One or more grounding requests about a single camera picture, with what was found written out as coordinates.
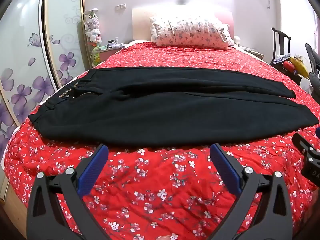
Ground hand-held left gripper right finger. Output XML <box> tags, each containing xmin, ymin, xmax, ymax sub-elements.
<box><xmin>209</xmin><ymin>143</ymin><xmax>293</xmax><ymax>240</ymax></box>

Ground yellow cloth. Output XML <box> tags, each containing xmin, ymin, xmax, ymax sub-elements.
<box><xmin>289</xmin><ymin>56</ymin><xmax>310</xmax><ymax>80</ymax></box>

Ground floral print pillow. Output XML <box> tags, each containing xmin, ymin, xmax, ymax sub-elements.
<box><xmin>149</xmin><ymin>16</ymin><xmax>232</xmax><ymax>50</ymax></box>

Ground floral glass wardrobe door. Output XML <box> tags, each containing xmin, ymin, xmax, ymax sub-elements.
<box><xmin>44</xmin><ymin>0</ymin><xmax>87</xmax><ymax>88</ymax></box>
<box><xmin>0</xmin><ymin>0</ymin><xmax>58</xmax><ymax>198</ymax></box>

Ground wooden bed frame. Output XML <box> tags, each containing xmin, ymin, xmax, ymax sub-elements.
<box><xmin>3</xmin><ymin>182</ymin><xmax>28</xmax><ymax>238</ymax></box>

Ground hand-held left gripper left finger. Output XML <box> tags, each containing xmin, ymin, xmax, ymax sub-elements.
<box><xmin>26</xmin><ymin>144</ymin><xmax>110</xmax><ymax>240</ymax></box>

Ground hanging plush toy bunch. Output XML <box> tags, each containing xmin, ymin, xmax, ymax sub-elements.
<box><xmin>84</xmin><ymin>9</ymin><xmax>103</xmax><ymax>63</ymax></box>

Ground blue white cloth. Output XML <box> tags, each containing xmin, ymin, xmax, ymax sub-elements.
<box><xmin>272</xmin><ymin>55</ymin><xmax>291</xmax><ymax>65</ymax></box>

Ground beige and pink headboard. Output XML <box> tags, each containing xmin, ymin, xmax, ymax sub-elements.
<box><xmin>132</xmin><ymin>4</ymin><xmax>235</xmax><ymax>43</ymax></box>

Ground pile of clothes and blankets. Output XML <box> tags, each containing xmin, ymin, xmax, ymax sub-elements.
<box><xmin>304</xmin><ymin>43</ymin><xmax>320</xmax><ymax>101</ymax></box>

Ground red plush item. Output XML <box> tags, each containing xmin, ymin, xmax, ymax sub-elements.
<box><xmin>282</xmin><ymin>61</ymin><xmax>295</xmax><ymax>75</ymax></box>

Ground pink nightstand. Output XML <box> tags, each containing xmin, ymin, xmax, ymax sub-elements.
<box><xmin>96</xmin><ymin>42</ymin><xmax>125</xmax><ymax>67</ymax></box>

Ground black wooden chair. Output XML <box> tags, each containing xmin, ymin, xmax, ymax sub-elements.
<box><xmin>270</xmin><ymin>27</ymin><xmax>302</xmax><ymax>82</ymax></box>

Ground red floral blanket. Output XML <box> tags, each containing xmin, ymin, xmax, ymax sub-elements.
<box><xmin>4</xmin><ymin>41</ymin><xmax>320</xmax><ymax>240</ymax></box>

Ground wooden nightstand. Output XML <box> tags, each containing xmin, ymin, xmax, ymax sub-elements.
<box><xmin>239</xmin><ymin>45</ymin><xmax>265</xmax><ymax>60</ymax></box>

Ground black pants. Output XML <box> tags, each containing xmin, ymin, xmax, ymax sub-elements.
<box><xmin>28</xmin><ymin>67</ymin><xmax>320</xmax><ymax>147</ymax></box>

